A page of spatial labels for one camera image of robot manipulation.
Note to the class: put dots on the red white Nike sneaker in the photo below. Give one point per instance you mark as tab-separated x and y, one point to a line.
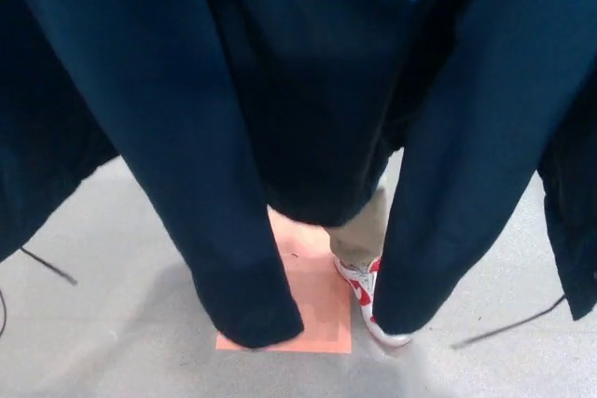
366	291

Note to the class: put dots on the orange rectangular floor mat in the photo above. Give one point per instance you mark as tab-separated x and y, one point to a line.
322	295

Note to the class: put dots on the navy blue coat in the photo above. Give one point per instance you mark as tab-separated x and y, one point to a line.
298	90

